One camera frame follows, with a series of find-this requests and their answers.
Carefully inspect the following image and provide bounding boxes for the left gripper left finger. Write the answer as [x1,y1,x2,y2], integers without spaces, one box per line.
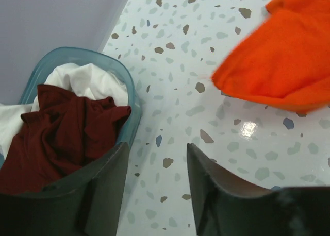
[1,142,129,235]

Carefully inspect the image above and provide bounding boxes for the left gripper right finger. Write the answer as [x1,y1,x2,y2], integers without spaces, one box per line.
[187,143,329,235]

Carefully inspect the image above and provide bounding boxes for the orange t shirt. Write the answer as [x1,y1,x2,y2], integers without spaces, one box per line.
[212,0,329,114]

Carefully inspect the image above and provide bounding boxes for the dark red t shirt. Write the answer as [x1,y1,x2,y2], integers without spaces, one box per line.
[1,85,131,195]

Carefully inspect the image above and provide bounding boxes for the white t shirt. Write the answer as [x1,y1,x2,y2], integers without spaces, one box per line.
[1,63,128,158]

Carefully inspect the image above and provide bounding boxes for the teal plastic basket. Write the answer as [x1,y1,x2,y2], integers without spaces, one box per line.
[0,46,142,170]

